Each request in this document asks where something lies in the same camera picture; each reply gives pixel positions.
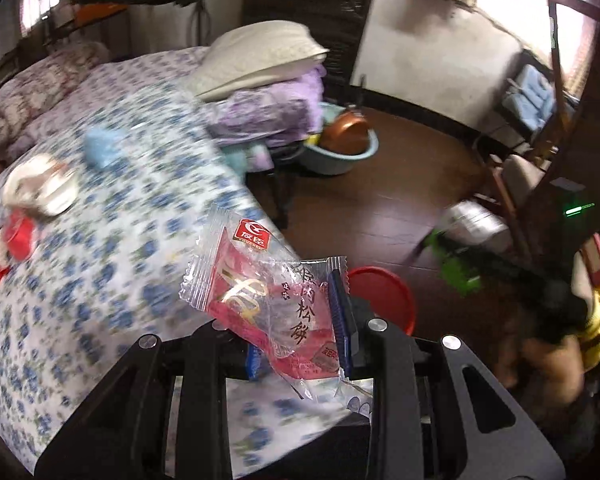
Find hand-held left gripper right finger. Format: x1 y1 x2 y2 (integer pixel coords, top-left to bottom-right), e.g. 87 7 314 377
330 269 566 480

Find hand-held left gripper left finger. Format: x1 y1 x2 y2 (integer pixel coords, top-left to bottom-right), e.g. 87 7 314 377
34 320 266 480

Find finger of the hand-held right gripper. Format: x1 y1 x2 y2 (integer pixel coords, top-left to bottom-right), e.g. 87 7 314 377
412 230 546 306

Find green plastic wrapper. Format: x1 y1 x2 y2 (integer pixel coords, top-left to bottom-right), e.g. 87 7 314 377
425 230 483 296

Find red bin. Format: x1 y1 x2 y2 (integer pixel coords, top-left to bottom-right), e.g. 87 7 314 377
347 266 417 336

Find white packet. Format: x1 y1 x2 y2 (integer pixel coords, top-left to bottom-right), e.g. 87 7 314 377
440 200 511 256

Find pink clear wrapper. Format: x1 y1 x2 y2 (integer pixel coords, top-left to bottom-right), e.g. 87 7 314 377
179 202 348 401

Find red snack bag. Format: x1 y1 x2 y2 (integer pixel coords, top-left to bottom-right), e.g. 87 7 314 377
0 210 41 288

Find white plastic wrapper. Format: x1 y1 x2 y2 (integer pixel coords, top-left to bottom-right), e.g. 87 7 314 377
2 155 80 218

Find person's right forearm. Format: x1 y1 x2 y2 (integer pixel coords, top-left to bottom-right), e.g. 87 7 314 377
500 330 588 406

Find wooden chair with beige cushion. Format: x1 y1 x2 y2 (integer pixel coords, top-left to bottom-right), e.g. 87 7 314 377
475 0 600 271

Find blue basin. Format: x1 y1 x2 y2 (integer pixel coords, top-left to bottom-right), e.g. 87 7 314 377
297 102 379 176

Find blue floral blanket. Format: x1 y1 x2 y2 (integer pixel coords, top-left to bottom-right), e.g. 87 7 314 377
0 82 376 480

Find pastel folded cloth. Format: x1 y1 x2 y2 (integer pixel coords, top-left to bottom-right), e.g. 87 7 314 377
225 142 276 173

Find copper pot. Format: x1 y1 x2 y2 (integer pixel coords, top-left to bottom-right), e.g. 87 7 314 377
320 75 373 157

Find purple folded blanket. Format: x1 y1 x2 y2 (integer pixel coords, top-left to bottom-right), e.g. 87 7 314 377
205 67 326 148

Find blue face mask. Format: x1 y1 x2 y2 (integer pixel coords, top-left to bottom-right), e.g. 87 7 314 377
82 127 131 170

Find cream quilted pillow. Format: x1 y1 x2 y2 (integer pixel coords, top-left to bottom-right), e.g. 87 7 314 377
182 20 330 103

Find dark-framed landscape painting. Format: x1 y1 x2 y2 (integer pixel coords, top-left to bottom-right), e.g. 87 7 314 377
242 0 381 86

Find purple floral bedsheet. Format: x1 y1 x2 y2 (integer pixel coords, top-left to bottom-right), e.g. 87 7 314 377
10 45 211 151

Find floral pink pillow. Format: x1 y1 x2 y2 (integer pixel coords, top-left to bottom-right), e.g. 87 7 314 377
0 40 111 146

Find orange table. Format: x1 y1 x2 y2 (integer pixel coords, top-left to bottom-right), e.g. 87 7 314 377
77 2 131 23

